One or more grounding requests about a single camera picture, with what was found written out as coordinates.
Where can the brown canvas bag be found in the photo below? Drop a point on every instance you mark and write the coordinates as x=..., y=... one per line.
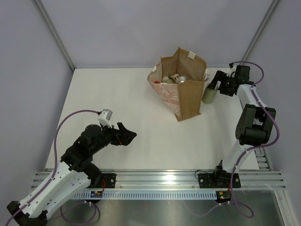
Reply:
x=183, y=99

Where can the pale green bottle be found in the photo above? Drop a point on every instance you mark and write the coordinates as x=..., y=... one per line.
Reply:
x=209, y=95
x=167, y=80

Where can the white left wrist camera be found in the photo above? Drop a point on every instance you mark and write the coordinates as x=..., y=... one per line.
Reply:
x=104, y=118

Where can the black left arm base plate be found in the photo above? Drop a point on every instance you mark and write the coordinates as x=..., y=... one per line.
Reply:
x=108, y=180

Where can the aluminium right corner post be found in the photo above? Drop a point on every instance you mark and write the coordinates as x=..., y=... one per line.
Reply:
x=261, y=28

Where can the aluminium front rail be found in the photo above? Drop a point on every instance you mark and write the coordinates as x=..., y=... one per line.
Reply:
x=187, y=180

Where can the aluminium right side rail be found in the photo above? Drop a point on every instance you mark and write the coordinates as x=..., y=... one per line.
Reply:
x=262, y=159

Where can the aluminium rail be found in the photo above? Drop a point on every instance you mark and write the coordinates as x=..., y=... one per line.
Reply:
x=187, y=180
x=262, y=159

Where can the beige pump lotion bottle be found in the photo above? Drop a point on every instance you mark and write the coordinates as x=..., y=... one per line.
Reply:
x=174, y=78

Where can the silver toothpaste tube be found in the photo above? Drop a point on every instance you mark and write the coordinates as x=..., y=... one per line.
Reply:
x=181, y=79

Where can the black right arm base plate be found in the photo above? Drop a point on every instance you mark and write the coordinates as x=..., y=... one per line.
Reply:
x=210, y=180

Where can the aluminium left corner post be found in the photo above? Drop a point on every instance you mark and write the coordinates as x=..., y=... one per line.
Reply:
x=51, y=28

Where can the white slotted cable duct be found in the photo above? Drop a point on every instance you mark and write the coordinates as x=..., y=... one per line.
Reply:
x=146, y=195

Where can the aluminium corner post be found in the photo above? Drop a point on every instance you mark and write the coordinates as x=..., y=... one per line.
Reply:
x=51, y=28
x=261, y=28

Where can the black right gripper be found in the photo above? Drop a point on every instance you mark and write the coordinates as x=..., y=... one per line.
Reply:
x=220, y=75

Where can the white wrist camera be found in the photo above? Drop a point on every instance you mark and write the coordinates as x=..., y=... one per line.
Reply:
x=104, y=118
x=232, y=69

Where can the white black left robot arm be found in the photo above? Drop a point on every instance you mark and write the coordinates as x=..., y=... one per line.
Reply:
x=74, y=172

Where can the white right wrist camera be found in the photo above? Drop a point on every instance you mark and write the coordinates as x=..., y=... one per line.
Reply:
x=232, y=69

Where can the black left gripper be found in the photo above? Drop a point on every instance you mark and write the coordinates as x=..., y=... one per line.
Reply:
x=121, y=137

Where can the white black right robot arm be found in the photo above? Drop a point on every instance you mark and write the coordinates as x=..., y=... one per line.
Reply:
x=253, y=129

